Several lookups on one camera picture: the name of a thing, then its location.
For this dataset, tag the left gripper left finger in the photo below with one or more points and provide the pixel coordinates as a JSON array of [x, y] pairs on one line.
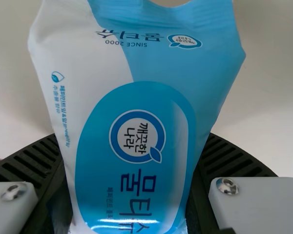
[[27, 163]]

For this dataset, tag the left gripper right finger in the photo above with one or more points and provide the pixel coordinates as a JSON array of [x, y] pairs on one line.
[[234, 165]]

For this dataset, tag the wet wipes pack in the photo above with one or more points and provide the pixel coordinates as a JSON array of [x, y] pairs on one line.
[[141, 117]]

